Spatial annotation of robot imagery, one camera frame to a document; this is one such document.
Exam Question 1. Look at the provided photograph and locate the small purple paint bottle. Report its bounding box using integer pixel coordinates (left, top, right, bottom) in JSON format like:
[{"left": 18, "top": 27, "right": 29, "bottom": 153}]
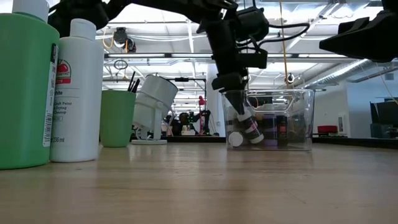
[{"left": 262, "top": 113, "right": 278, "bottom": 147}]

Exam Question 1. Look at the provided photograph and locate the black ceiling cable reel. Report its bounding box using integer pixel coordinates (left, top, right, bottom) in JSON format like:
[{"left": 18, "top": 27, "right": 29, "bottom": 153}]
[{"left": 112, "top": 27, "right": 137, "bottom": 54}]

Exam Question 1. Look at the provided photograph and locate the dark monitor panel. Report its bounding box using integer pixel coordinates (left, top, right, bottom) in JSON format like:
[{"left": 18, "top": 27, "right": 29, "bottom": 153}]
[{"left": 369, "top": 101, "right": 398, "bottom": 140}]

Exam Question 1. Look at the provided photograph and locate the small brown paint bottle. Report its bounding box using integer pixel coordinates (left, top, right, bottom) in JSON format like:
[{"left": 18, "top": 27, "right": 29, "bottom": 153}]
[{"left": 228, "top": 131, "right": 244, "bottom": 148}]

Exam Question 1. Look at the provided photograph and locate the yellow hanging cable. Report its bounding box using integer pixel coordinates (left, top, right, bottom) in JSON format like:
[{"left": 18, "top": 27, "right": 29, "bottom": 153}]
[{"left": 278, "top": 0, "right": 289, "bottom": 90}]

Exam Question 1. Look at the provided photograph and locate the large white paint bottle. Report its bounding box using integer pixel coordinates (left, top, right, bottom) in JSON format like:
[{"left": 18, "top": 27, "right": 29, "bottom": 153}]
[{"left": 49, "top": 18, "right": 105, "bottom": 163}]

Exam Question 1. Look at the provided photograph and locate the Lamp Black paint bottle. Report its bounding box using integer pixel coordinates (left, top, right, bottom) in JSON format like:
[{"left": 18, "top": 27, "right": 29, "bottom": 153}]
[{"left": 275, "top": 114, "right": 289, "bottom": 147}]

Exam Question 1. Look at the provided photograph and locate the clear plastic storage bin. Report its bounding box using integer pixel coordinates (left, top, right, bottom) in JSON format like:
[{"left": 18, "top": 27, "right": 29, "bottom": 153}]
[{"left": 221, "top": 88, "right": 316, "bottom": 152}]

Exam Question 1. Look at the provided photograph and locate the white building column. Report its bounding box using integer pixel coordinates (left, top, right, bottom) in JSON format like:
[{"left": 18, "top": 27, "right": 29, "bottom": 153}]
[{"left": 206, "top": 63, "right": 226, "bottom": 138}]

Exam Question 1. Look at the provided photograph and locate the large green paint bottle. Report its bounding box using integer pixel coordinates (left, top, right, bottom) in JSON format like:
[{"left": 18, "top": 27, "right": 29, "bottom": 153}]
[{"left": 0, "top": 0, "right": 60, "bottom": 170}]

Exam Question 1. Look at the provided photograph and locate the thin brush copper ferrule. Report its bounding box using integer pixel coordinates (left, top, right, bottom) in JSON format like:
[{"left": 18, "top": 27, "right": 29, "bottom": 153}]
[{"left": 127, "top": 71, "right": 137, "bottom": 93}]

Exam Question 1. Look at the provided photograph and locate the person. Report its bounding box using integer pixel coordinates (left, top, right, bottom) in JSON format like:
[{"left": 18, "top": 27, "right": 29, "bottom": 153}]
[{"left": 172, "top": 111, "right": 193, "bottom": 137}]

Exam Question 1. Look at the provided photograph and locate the tilted white cup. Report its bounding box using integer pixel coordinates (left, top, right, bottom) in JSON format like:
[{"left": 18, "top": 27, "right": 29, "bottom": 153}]
[{"left": 131, "top": 75, "right": 179, "bottom": 146}]

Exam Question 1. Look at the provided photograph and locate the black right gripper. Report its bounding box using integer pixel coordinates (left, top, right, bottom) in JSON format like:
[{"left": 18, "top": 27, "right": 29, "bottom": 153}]
[{"left": 318, "top": 0, "right": 398, "bottom": 63}]

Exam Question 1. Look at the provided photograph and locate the black aluminium table frame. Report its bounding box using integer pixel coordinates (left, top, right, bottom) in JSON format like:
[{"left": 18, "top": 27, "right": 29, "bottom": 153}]
[{"left": 130, "top": 136, "right": 398, "bottom": 150}]

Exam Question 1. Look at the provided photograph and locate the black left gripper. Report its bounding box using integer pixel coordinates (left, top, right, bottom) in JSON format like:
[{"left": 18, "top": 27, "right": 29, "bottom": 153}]
[{"left": 196, "top": 6, "right": 269, "bottom": 116}]

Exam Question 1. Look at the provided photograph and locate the green plastic cup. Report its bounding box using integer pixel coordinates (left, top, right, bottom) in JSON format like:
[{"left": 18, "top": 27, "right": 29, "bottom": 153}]
[{"left": 99, "top": 90, "right": 138, "bottom": 148}]

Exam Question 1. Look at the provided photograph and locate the long LED light bar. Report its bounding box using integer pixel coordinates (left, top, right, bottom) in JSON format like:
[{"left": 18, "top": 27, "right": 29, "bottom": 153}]
[{"left": 104, "top": 53, "right": 352, "bottom": 60}]

